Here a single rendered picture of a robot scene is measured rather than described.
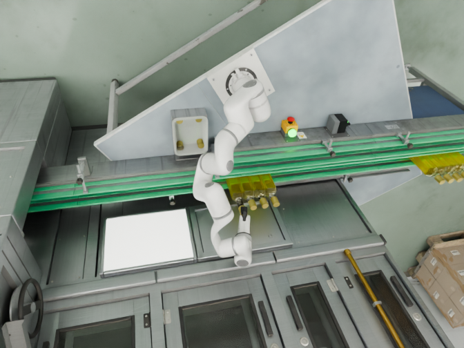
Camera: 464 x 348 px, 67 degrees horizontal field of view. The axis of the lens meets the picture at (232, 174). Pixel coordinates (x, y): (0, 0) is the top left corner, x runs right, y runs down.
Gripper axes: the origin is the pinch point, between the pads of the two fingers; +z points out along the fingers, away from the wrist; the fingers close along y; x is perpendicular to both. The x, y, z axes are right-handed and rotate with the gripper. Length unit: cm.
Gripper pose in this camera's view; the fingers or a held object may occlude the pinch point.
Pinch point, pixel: (243, 213)
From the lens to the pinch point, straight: 168.8
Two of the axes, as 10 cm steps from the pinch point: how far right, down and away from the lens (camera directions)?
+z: 0.4, -6.5, 7.6
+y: 0.6, -7.6, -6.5
